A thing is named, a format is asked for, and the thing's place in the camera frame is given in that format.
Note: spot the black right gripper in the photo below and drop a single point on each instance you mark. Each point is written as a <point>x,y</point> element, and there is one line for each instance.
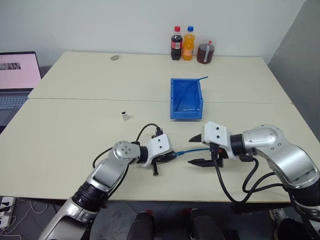
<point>220,157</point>

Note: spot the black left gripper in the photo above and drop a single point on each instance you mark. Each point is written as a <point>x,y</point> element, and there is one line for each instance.
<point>157,159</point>

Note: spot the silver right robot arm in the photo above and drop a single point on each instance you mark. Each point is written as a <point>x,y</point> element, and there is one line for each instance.
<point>275,150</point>

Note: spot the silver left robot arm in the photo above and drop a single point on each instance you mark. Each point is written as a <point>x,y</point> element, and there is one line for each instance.
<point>110,172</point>

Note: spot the blue plastic bin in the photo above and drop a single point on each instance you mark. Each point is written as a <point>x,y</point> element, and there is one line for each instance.
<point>186,115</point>

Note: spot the white coupler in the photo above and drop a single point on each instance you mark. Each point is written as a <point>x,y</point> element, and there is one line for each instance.
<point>125,116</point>

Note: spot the dark rounded shape red spot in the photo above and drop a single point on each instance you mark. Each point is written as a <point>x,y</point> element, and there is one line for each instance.
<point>141,226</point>

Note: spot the wide dark rounded shape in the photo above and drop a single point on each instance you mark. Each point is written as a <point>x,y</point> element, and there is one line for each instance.
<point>203,225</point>

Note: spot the clear jar dark liquid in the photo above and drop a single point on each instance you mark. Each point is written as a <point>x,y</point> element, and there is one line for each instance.
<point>205,53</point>

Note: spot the white sneaker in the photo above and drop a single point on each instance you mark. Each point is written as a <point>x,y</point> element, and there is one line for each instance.
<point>278,215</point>

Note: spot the orange soda bottle blue cap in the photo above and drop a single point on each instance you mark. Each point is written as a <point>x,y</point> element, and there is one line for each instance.
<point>188,48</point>

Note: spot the cola bottle red cap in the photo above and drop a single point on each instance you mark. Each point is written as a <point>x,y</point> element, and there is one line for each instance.
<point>176,47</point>

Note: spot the small grey object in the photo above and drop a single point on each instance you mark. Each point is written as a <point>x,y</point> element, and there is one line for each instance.
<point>114,57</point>

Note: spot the dark trouser leg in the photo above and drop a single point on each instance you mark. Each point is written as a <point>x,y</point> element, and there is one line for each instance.
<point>287,230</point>

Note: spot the white power strip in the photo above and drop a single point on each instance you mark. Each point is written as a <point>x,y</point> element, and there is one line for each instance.
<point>5,211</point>

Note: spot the grey laptop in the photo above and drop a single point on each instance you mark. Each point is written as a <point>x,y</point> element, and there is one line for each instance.
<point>17,75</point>

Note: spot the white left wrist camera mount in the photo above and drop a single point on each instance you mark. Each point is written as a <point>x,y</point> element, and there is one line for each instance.
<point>160,145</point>

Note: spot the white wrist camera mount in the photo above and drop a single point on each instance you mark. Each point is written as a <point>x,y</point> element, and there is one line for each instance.
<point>216,133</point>
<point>160,145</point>

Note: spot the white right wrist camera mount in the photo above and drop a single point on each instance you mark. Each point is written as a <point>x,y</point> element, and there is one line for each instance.
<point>216,133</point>

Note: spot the black table frame bar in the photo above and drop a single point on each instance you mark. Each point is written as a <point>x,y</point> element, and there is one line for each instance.
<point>260,207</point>

